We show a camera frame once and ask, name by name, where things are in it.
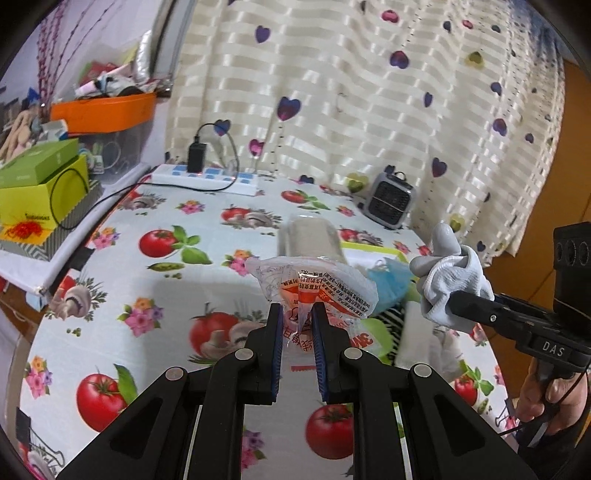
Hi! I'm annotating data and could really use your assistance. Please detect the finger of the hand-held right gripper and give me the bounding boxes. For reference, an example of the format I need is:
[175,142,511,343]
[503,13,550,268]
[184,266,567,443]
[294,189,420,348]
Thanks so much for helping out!
[450,291,537,342]
[495,294,557,324]

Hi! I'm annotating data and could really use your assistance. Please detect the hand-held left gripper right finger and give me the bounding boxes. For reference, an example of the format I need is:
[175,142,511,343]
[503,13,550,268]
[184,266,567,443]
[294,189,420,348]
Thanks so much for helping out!
[310,302,539,480]

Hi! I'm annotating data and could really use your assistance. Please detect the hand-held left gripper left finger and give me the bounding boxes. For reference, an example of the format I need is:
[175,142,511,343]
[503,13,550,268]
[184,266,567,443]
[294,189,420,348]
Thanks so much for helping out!
[55,302,283,480]

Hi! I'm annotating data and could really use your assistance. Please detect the pale grey sock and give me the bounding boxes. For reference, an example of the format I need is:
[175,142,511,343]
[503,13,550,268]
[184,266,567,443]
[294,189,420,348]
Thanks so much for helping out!
[409,222,495,333]

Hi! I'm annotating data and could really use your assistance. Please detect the light green mesh cloth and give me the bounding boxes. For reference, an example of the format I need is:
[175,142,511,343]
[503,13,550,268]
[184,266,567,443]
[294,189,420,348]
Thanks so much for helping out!
[365,318,393,358]

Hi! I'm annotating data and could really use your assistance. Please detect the clear packet with orange print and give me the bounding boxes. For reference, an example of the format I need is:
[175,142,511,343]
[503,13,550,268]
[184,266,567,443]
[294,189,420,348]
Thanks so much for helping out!
[245,255,380,370]

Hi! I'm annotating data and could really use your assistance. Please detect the black white striped cloth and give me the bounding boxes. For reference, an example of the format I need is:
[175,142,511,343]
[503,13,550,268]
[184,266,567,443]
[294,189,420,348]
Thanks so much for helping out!
[369,302,407,365]

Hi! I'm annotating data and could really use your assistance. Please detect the blue face mask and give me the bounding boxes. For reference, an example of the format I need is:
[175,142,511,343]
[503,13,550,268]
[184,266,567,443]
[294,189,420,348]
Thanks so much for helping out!
[367,258,411,310]

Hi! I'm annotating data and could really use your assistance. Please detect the green-edged white box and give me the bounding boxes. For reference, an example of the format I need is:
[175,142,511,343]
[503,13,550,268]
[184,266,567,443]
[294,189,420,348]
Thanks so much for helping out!
[339,242,462,384]

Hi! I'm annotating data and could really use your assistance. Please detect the person's right hand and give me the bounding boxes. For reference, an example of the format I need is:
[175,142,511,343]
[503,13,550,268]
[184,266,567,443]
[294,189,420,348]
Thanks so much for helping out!
[516,357,589,423]

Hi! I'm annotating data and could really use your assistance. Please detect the brown wooden cabinet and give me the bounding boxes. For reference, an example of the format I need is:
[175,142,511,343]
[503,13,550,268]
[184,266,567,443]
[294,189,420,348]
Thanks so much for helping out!
[482,58,591,324]

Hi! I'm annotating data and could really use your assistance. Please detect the black binder clip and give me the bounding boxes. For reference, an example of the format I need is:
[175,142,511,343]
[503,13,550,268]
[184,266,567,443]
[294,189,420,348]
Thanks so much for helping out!
[16,408,65,472]
[494,399,520,432]

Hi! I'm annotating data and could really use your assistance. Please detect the grey cloth roll in bag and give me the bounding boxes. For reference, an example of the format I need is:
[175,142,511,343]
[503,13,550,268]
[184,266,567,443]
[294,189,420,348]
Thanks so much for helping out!
[276,217,348,268]

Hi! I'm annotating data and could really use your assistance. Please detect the tomato print tablecloth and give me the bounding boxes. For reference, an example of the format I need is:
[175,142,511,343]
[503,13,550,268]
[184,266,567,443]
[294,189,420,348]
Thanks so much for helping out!
[18,173,522,480]

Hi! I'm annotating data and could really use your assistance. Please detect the small grey desk heater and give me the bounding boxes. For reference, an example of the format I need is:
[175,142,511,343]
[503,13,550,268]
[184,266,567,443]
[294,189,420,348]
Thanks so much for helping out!
[361,171,415,230]

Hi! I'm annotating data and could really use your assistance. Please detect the white power strip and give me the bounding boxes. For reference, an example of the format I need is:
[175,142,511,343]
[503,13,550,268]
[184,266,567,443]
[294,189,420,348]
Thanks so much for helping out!
[151,164,259,197]

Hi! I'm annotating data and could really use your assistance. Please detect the black charger adapter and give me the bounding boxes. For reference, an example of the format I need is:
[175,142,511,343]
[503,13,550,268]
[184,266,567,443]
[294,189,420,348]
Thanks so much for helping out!
[187,135,208,175]

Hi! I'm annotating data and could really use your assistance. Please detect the small black flat device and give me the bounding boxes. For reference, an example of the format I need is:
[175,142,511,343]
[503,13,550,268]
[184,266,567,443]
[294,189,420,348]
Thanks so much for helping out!
[68,244,93,274]

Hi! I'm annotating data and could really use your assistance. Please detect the zigzag patterned box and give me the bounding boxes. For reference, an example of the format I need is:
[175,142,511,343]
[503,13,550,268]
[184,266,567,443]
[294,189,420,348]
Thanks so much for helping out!
[0,179,103,263]

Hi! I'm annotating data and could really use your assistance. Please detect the cream curtain with hearts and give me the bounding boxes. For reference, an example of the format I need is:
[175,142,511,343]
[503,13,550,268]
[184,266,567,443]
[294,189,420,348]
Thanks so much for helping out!
[164,0,566,268]

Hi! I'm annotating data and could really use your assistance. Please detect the large yellow-green box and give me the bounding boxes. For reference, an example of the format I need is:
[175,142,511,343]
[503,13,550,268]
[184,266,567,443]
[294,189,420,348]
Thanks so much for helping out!
[0,154,89,229]

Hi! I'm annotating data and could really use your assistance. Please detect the clear bin with orange lid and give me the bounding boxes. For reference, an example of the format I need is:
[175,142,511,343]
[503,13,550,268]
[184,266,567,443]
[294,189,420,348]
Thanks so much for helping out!
[50,91,158,188]

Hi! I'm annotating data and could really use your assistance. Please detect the flat green box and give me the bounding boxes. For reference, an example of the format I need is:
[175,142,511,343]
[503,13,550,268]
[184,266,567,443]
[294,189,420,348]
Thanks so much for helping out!
[0,138,80,190]

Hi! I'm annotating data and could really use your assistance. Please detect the pile of assorted clutter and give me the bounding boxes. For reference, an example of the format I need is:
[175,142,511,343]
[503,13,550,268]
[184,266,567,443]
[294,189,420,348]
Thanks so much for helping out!
[76,60,174,100]

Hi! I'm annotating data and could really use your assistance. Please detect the silver foil bag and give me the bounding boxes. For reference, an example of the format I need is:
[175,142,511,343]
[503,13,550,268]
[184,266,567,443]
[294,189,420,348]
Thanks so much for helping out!
[134,30,155,79]

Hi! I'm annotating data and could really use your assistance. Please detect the beige plush doll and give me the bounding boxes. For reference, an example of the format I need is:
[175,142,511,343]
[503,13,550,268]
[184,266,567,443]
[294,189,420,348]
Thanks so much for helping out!
[0,108,35,162]

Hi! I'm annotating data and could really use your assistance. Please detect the dried pink branches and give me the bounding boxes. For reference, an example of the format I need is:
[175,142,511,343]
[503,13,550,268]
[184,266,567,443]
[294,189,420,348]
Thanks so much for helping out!
[34,0,70,112]

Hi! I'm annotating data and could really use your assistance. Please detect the black charger cable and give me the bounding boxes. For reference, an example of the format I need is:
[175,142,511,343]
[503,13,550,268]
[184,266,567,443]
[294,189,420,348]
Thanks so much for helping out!
[50,121,240,229]

